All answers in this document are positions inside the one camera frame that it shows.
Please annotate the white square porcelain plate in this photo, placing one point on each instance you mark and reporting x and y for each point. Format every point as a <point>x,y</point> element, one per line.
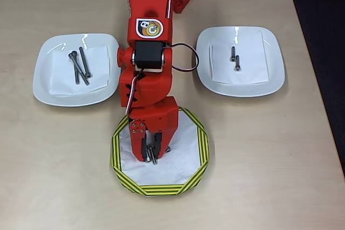
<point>275,60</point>
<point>43,84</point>

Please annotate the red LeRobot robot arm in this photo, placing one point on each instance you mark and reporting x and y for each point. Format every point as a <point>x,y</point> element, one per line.
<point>148,3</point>

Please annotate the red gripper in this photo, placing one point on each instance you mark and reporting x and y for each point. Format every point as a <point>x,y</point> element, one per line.
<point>157,118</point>

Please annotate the yellow green striped plate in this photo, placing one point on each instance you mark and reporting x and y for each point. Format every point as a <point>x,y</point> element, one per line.
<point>161,189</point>

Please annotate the short steel socket screw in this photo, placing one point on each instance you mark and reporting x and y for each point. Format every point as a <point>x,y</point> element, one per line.
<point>237,64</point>
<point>232,53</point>
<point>148,156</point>
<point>168,149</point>

